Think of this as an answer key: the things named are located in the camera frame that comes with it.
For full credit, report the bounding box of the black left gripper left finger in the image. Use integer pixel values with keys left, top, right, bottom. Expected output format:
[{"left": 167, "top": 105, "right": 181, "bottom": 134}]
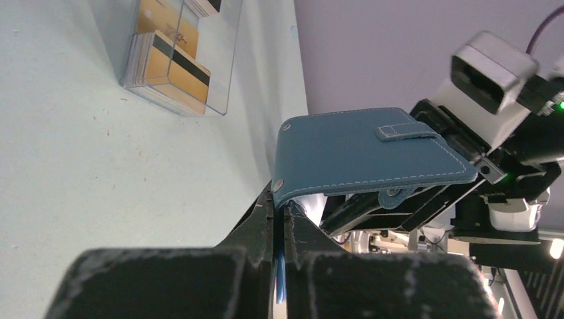
[{"left": 45, "top": 186, "right": 275, "bottom": 318}]

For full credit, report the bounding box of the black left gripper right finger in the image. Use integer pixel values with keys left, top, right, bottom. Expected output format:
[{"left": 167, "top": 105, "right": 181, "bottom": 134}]
[{"left": 284, "top": 204, "right": 499, "bottom": 318}]

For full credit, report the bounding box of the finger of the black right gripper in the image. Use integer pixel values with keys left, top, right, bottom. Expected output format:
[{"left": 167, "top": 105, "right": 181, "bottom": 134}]
[{"left": 321, "top": 182, "right": 481, "bottom": 236}]

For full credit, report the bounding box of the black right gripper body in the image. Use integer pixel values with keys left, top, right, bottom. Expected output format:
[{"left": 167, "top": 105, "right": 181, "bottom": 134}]
[{"left": 410, "top": 76, "right": 563, "bottom": 269}]

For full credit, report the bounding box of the blue leather card holder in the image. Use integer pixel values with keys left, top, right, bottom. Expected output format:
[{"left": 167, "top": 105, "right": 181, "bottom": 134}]
[{"left": 271, "top": 108, "right": 478, "bottom": 212}]

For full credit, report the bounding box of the clear acrylic card tray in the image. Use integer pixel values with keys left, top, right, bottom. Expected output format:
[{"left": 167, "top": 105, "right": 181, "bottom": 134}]
[{"left": 88, "top": 0, "right": 244, "bottom": 118}]

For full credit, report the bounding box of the gold credit card stack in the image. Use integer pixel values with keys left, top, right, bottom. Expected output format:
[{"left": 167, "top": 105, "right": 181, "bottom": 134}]
[{"left": 122, "top": 1, "right": 211, "bottom": 109}]

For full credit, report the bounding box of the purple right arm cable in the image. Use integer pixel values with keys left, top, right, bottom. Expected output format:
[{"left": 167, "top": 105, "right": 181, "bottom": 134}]
[{"left": 526, "top": 4, "right": 564, "bottom": 56}]

